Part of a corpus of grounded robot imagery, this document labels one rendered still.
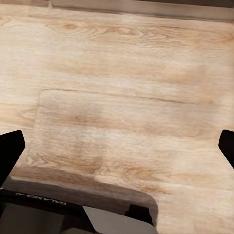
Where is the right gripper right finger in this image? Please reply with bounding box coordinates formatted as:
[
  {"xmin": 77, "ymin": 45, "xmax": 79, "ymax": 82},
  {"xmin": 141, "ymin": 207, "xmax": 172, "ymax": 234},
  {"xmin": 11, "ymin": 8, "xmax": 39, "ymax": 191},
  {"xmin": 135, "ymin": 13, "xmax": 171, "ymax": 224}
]
[{"xmin": 218, "ymin": 130, "xmax": 234, "ymax": 169}]

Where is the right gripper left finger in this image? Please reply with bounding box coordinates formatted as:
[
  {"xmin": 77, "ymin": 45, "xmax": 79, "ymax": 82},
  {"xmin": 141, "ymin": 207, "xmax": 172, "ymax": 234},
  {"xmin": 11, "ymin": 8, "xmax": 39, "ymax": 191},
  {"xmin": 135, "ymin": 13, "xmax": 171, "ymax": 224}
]
[{"xmin": 0, "ymin": 130, "xmax": 25, "ymax": 188}]

